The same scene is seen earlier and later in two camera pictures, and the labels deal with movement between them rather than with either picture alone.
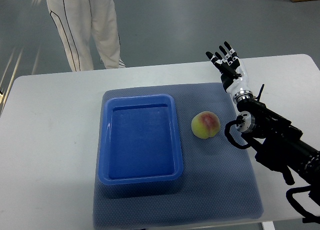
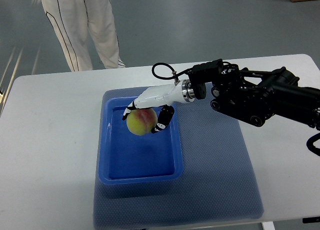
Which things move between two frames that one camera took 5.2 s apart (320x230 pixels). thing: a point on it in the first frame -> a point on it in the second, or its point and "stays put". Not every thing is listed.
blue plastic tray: [139, 141] stays put
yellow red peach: [205, 125] -> [141, 121]
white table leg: [268, 225] stays put
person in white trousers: [77, 13] stays put
